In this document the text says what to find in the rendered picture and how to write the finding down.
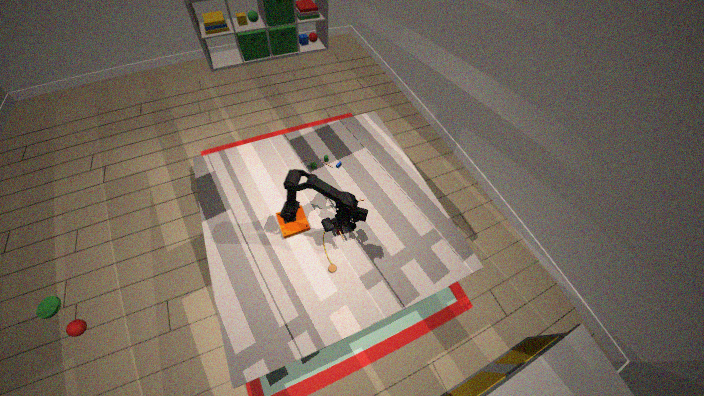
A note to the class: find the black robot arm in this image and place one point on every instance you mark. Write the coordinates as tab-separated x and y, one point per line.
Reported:
345	201

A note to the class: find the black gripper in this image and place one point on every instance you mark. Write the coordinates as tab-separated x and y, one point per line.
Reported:
328	224

